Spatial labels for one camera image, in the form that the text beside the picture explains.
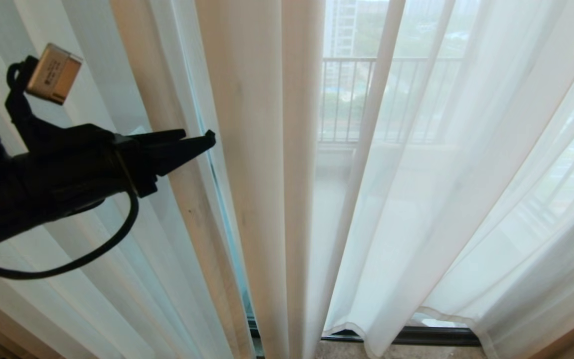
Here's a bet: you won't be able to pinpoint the black door bottom track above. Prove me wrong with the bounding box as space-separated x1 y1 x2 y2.
247 317 482 359

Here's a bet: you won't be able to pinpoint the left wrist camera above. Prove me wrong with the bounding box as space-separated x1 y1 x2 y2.
4 43 116 153

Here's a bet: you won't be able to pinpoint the black cable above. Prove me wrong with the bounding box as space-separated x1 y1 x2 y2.
0 187 140 280

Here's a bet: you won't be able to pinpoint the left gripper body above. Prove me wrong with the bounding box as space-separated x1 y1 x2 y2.
12 125 159 231

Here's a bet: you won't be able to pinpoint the high-rise building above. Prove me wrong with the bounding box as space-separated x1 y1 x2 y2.
324 0 358 58

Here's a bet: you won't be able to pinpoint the balcony railing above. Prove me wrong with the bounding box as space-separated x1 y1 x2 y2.
318 56 463 145

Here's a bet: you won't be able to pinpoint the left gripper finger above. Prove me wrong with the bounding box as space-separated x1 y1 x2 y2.
140 130 217 177
129 128 187 147

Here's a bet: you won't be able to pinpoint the white sheer curtain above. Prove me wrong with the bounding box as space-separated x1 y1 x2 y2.
0 0 325 359
303 0 574 359

